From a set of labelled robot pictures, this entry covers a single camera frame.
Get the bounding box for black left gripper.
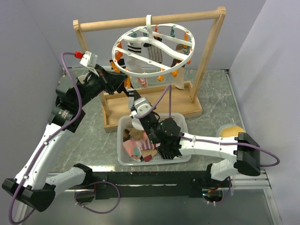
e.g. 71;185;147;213
75;64;128;108

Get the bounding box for orange clothes peg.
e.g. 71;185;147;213
157;75;164;82
124;75;131;89

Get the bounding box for black white striped sock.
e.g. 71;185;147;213
143;43;163;63

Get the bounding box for cream brown ribbed sock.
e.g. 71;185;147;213
171;44;185;90

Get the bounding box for black sock white stripes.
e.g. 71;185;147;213
109;58;141;110

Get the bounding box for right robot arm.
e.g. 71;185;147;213
136;112;261;187

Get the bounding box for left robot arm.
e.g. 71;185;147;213
2;65;127;212

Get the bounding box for wooden hanger stand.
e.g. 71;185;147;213
73;7;226;118

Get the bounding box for white round clip hanger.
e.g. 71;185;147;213
110;15;195;79

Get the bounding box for tan brown sock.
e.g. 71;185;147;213
123;128;143;141

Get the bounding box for purple striped sock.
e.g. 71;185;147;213
141;139;156;150

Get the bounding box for pink clothes peg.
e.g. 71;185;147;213
137;77;147;88

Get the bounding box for pink sock left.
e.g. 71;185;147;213
122;139;142;160

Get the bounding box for white plastic laundry basket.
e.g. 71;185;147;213
117;113;191;166

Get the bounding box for yellow dish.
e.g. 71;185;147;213
216;124;246;137

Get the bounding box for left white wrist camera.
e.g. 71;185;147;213
80;51;98;74

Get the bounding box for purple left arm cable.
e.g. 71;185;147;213
8;52;120;224

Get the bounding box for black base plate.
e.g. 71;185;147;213
65;170;233;200

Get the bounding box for aluminium rail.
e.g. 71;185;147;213
22;170;272;193

